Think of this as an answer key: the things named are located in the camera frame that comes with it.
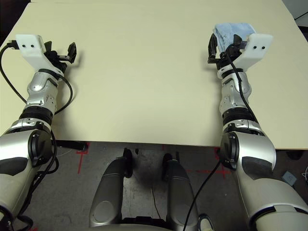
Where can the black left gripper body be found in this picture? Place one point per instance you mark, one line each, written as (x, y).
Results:
(57, 61)

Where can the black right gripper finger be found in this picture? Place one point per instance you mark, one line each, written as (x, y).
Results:
(237, 43)
(213, 48)

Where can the robot waist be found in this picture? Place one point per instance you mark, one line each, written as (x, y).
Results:
(144, 225)

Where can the light blue towel white trim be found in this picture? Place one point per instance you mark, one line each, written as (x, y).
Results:
(228, 32)

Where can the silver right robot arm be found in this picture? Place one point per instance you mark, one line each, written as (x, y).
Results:
(234, 96)

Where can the black metal bar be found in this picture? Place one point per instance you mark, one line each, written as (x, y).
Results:
(300, 15)

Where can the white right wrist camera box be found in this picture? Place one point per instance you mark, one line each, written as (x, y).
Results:
(257, 48)

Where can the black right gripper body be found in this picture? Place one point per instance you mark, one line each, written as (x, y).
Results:
(228, 60)

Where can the grey blue paper piece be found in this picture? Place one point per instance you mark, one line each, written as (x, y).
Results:
(290, 178)

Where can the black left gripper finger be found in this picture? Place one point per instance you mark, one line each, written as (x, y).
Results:
(48, 47)
(72, 53)

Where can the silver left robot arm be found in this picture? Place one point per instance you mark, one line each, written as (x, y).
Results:
(39, 89)

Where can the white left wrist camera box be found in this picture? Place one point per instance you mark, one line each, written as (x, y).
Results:
(30, 48)

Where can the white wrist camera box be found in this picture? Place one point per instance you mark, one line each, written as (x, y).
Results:
(257, 48)
(30, 48)

